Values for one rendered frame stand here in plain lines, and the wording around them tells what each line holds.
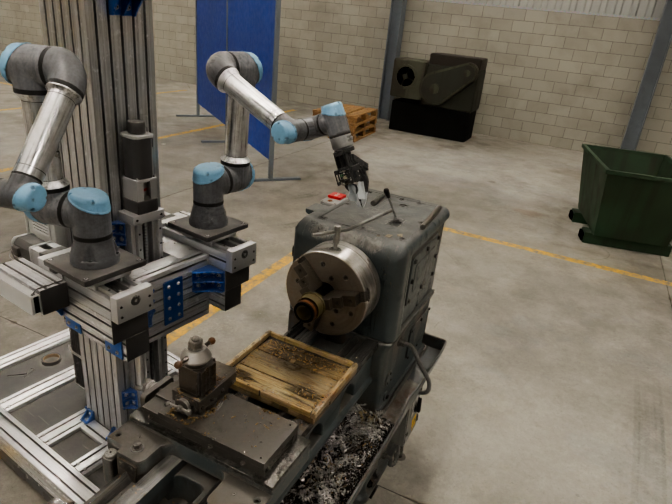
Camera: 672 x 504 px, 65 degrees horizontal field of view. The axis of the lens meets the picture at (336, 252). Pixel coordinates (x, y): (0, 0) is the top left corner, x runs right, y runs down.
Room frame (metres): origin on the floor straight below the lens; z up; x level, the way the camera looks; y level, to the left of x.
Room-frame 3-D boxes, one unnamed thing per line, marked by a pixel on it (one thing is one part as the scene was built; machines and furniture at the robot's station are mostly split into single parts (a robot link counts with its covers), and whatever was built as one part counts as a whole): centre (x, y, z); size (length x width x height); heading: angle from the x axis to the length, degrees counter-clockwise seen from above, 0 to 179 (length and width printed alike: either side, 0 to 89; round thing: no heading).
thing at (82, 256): (1.54, 0.78, 1.21); 0.15 x 0.15 x 0.10
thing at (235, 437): (1.11, 0.28, 0.95); 0.43 x 0.17 x 0.05; 65
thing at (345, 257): (1.66, 0.01, 1.08); 0.32 x 0.09 x 0.32; 65
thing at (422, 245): (2.04, -0.15, 1.06); 0.59 x 0.48 x 0.39; 155
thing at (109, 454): (1.02, 0.52, 0.84); 0.04 x 0.04 x 0.10; 65
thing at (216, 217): (1.96, 0.52, 1.21); 0.15 x 0.15 x 0.10
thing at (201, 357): (1.14, 0.33, 1.13); 0.08 x 0.08 x 0.03
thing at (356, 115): (9.84, 0.08, 0.22); 1.25 x 0.86 x 0.44; 159
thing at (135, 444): (1.06, 0.28, 0.90); 0.47 x 0.30 x 0.06; 65
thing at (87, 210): (1.54, 0.78, 1.33); 0.13 x 0.12 x 0.14; 80
